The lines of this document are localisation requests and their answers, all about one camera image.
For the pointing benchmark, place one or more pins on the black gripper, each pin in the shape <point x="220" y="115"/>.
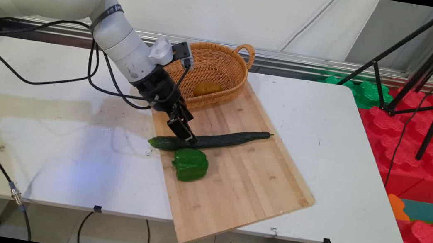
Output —
<point x="160" y="89"/>

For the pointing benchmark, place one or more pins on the yellow potato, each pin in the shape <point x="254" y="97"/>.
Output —
<point x="207" y="89"/>

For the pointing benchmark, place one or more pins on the green bell pepper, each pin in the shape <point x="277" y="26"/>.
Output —
<point x="190" y="165"/>

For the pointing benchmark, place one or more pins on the long dark green cucumber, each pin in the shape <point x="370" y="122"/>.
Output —
<point x="231" y="139"/>

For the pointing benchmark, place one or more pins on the woven wicker basket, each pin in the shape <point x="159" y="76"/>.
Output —
<point x="223" y="70"/>

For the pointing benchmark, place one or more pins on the bamboo cutting board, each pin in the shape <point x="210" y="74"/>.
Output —
<point x="243" y="175"/>

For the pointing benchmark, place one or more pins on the green foam block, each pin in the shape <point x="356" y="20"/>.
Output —
<point x="364" y="93"/>

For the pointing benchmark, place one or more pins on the large red foam block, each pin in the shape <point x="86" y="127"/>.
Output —
<point x="405" y="150"/>

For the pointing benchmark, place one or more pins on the orange foam piece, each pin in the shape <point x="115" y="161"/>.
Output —
<point x="396" y="207"/>

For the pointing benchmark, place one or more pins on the teal foam mat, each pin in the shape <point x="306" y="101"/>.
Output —
<point x="432" y="212"/>

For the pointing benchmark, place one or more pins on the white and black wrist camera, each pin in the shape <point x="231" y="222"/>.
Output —
<point x="167" y="50"/>

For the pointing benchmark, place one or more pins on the aluminium window rail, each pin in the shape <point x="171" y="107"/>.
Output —
<point x="312" y="64"/>

